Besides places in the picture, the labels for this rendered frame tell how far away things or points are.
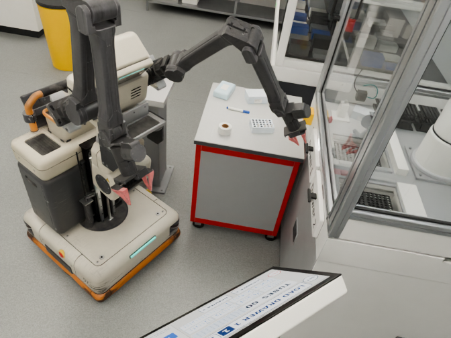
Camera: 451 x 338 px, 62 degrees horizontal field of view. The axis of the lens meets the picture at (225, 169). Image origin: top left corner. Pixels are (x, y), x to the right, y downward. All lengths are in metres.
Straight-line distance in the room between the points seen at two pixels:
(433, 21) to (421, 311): 1.24
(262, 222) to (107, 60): 1.55
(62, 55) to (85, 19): 3.08
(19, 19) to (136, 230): 3.27
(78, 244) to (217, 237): 0.87
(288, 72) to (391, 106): 1.49
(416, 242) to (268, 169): 0.89
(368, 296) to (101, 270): 1.25
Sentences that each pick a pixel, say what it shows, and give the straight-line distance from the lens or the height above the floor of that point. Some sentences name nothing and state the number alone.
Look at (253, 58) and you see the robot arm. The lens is 1.31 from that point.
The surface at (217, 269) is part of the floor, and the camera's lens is 2.36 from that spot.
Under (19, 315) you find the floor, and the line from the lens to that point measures 2.34.
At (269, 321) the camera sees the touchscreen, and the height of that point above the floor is 1.19.
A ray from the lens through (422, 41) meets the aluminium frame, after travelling 1.01.
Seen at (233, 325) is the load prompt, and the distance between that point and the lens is 0.92.
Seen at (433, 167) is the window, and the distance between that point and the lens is 1.26.
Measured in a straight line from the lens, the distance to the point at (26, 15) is 4.82.
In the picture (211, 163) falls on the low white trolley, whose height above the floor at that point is 0.60.
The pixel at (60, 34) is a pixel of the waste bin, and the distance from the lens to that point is 4.01.
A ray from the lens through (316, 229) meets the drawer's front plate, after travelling 1.51.
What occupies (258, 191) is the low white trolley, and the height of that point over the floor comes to 0.46.
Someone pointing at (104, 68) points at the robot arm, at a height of 1.45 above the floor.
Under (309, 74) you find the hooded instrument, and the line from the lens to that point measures 2.51.
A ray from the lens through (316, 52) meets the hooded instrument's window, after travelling 2.48.
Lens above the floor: 1.97
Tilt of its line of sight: 42 degrees down
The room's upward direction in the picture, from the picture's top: 9 degrees clockwise
